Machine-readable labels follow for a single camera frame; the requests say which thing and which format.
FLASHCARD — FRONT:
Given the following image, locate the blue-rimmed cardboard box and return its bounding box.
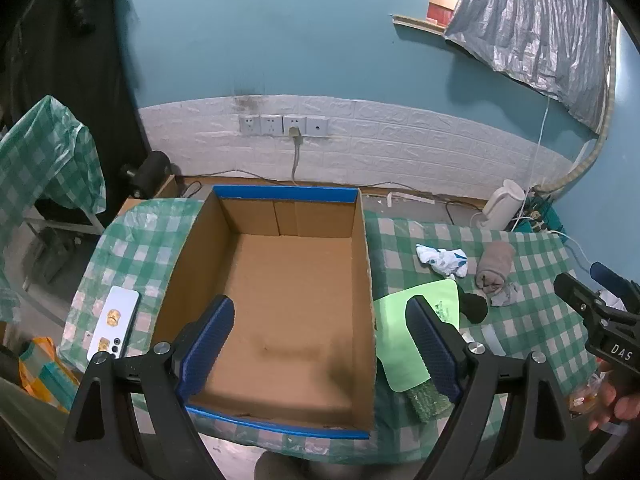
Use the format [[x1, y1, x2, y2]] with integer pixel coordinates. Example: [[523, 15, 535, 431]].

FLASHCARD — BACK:
[[150, 185, 378, 441]]

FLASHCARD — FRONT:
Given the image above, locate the black sock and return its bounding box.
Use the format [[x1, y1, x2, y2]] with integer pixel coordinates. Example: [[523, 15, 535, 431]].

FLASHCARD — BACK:
[[459, 290, 489, 324]]

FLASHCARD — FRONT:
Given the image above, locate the white cable duct piece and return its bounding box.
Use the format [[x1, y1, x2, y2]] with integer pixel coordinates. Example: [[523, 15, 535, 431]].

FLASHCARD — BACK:
[[387, 192, 436, 206]]

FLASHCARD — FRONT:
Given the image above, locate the silver tarp curtain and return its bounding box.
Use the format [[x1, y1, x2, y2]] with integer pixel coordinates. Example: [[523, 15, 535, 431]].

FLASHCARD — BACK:
[[444, 0, 617, 133]]

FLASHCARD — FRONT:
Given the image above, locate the black hanging coat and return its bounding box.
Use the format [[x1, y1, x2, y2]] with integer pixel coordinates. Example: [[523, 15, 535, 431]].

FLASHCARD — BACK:
[[0, 0, 151, 186]]

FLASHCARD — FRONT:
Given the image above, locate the white smartphone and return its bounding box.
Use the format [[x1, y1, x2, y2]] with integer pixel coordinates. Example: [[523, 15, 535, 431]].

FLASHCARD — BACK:
[[86, 286, 140, 362]]

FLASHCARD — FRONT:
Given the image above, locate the green bubble wrap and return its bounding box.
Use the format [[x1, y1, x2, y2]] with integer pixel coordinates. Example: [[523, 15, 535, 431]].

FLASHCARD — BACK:
[[404, 377, 453, 425]]

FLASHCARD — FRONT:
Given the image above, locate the black floor cable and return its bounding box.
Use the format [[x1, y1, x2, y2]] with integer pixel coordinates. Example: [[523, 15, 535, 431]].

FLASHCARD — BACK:
[[444, 199, 487, 226]]

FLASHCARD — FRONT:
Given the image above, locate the beige wrapped pipe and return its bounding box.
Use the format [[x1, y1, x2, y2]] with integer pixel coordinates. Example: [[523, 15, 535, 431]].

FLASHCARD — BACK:
[[530, 10, 618, 196]]

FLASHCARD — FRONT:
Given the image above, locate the grey plug with cable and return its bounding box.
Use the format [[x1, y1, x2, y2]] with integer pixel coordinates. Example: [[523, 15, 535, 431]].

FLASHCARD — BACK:
[[289, 128, 304, 183]]

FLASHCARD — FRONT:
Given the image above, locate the person's right hand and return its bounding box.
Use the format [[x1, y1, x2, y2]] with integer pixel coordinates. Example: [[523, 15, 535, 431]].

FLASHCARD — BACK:
[[589, 370, 640, 432]]

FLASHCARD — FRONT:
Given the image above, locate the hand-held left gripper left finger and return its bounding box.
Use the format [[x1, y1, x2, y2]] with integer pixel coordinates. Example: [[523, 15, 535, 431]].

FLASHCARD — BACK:
[[59, 294, 236, 480]]

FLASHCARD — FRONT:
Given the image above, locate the teal plastic basket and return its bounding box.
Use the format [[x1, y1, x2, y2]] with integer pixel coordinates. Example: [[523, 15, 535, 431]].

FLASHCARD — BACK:
[[520, 197, 563, 235]]

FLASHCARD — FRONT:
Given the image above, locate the white hanging cord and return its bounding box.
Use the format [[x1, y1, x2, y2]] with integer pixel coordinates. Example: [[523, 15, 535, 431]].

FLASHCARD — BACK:
[[522, 95, 551, 206]]

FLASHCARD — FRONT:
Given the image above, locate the grey-brown cloth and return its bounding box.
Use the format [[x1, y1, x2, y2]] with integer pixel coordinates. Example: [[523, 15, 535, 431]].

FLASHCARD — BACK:
[[474, 240, 516, 295]]

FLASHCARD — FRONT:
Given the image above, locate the wooden window ledge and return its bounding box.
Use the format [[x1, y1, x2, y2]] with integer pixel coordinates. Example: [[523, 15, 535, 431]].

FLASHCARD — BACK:
[[391, 14, 447, 37]]

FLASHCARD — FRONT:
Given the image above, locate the black dumbbell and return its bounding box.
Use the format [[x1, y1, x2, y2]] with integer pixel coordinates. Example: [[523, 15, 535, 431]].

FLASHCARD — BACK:
[[120, 151, 171, 198]]

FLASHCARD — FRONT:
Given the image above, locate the white blue cloth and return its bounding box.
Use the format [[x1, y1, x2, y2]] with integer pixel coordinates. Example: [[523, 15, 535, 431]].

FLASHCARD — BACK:
[[415, 243, 469, 279]]

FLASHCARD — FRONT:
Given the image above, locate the metal chair frame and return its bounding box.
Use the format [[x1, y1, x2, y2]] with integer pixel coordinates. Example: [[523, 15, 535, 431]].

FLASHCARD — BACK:
[[22, 205, 103, 291]]

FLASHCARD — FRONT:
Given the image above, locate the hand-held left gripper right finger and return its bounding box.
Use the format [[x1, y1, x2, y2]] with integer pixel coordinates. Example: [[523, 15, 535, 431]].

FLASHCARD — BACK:
[[405, 294, 583, 480]]

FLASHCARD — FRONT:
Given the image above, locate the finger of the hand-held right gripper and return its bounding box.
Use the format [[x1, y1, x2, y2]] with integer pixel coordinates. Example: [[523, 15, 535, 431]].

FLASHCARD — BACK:
[[590, 261, 640, 306], [553, 272, 608, 327]]

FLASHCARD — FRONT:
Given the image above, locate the green checkered tablecloth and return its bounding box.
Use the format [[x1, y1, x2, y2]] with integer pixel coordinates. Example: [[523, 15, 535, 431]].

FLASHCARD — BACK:
[[60, 195, 606, 466]]

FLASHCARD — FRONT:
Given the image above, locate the small grey sock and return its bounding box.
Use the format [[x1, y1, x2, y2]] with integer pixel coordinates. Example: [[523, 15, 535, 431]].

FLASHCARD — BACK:
[[489, 282, 522, 307]]

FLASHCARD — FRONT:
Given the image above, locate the white charging cable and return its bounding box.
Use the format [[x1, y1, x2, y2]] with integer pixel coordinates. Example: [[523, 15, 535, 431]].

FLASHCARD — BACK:
[[547, 230, 595, 273]]

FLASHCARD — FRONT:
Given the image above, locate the white electric kettle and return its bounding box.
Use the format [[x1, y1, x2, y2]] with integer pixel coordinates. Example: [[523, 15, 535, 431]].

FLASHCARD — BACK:
[[470, 179, 525, 231]]

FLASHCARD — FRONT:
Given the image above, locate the orange tissue packet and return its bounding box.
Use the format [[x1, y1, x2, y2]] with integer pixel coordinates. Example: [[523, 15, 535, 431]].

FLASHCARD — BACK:
[[19, 336, 81, 413]]

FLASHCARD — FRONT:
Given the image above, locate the light green soft pad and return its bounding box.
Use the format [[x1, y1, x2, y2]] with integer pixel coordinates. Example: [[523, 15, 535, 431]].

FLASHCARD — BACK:
[[372, 278, 461, 393]]

